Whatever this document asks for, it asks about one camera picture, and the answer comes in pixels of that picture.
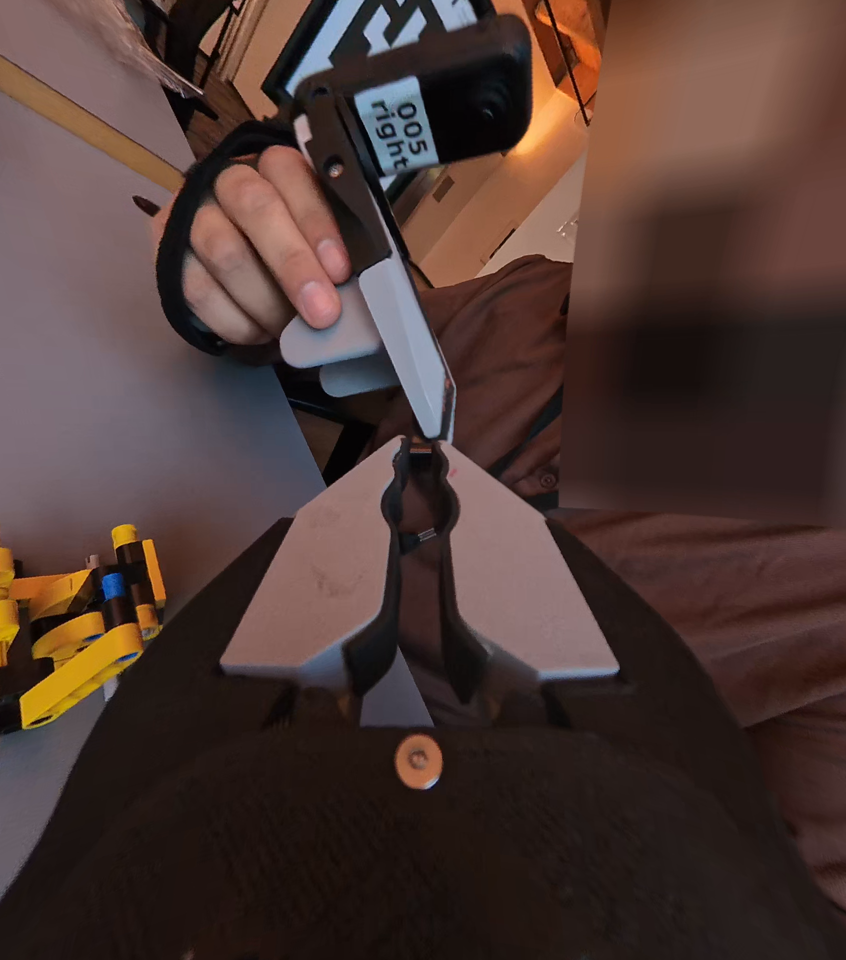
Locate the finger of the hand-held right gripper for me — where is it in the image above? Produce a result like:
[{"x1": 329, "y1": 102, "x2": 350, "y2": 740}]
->
[{"x1": 357, "y1": 249, "x2": 459, "y2": 444}]

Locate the person's brown clothing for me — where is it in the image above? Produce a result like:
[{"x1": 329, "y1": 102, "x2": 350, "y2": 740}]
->
[{"x1": 554, "y1": 510, "x2": 846, "y2": 960}]

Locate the person's right hand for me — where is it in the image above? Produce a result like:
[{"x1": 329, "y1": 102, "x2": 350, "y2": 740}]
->
[{"x1": 181, "y1": 144, "x2": 354, "y2": 348}]

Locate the black chair frame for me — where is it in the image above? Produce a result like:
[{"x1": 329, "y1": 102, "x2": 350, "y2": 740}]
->
[{"x1": 159, "y1": 0, "x2": 253, "y2": 140}]

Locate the person's right forearm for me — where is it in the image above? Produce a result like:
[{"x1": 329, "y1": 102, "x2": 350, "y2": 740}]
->
[{"x1": 363, "y1": 255, "x2": 574, "y2": 511}]

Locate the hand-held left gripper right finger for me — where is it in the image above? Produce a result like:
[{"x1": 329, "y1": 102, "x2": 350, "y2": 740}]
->
[{"x1": 430, "y1": 441, "x2": 621, "y2": 706}]

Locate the yellow lego assembly with spring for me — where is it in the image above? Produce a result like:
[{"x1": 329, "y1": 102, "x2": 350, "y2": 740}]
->
[{"x1": 0, "y1": 519, "x2": 168, "y2": 778}]

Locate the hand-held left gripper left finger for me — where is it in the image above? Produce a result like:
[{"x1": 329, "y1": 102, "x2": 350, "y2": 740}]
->
[{"x1": 219, "y1": 436, "x2": 411, "y2": 699}]

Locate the clear plastic bag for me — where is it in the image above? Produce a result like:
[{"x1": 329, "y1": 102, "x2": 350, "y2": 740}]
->
[{"x1": 55, "y1": 0, "x2": 207, "y2": 100}]

